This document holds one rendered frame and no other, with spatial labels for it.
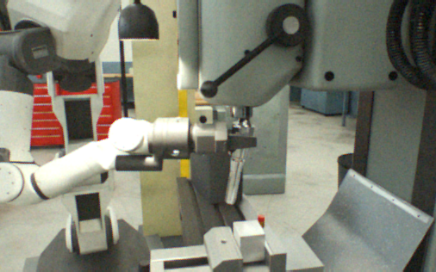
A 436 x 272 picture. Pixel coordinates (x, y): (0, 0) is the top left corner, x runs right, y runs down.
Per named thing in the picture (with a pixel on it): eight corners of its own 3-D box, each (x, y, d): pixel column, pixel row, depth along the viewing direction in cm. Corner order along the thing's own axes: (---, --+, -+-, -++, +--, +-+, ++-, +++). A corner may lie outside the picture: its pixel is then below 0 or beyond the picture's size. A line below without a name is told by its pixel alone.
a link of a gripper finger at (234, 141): (256, 148, 71) (226, 148, 71) (256, 133, 70) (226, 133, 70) (257, 151, 69) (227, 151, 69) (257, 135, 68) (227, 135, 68)
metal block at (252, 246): (239, 262, 68) (239, 236, 66) (233, 247, 73) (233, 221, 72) (264, 260, 68) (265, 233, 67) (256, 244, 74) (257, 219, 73)
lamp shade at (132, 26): (114, 40, 62) (111, 4, 60) (151, 40, 66) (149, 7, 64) (125, 39, 56) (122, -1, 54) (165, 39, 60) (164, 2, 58)
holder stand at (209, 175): (209, 205, 111) (208, 145, 106) (190, 182, 131) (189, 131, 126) (243, 199, 115) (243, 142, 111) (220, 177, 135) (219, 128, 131)
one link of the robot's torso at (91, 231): (69, 238, 145) (52, 145, 122) (116, 230, 153) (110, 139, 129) (69, 267, 133) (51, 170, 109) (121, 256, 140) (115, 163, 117)
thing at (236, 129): (228, 120, 72) (224, 147, 74) (241, 127, 69) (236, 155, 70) (246, 121, 75) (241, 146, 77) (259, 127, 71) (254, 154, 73)
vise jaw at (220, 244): (212, 279, 64) (212, 261, 63) (203, 244, 75) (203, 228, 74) (243, 275, 65) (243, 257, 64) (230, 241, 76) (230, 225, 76)
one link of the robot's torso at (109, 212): (70, 235, 151) (66, 208, 148) (115, 227, 158) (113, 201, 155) (68, 261, 133) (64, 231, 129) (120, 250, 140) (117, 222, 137)
